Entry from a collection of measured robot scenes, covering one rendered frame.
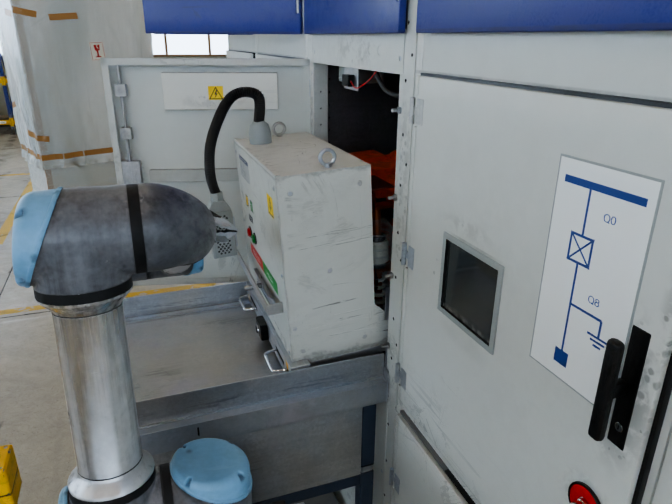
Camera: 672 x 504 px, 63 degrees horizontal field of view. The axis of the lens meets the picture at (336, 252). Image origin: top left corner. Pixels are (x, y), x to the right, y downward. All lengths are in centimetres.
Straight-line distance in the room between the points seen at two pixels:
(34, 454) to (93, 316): 205
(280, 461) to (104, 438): 74
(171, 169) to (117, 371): 117
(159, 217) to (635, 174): 55
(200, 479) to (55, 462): 185
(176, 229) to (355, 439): 96
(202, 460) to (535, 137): 67
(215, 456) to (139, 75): 127
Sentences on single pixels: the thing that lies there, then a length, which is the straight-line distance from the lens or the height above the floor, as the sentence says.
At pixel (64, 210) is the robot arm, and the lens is 71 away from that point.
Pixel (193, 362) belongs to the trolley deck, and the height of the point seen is 82.
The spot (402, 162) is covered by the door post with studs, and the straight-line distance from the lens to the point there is 121.
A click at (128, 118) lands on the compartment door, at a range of 189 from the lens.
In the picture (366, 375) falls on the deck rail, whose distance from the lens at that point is 144.
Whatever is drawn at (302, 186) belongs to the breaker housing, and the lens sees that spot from 121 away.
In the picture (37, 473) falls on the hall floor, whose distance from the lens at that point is 267.
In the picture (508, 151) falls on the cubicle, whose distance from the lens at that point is 87.
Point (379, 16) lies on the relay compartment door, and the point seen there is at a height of 168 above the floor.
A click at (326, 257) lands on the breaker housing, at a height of 116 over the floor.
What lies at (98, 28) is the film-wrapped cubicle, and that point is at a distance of 541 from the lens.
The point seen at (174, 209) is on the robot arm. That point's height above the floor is 144.
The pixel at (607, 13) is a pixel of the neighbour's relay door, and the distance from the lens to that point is 74.
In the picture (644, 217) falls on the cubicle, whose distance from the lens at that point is 70.
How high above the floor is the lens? 164
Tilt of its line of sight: 21 degrees down
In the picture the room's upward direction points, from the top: straight up
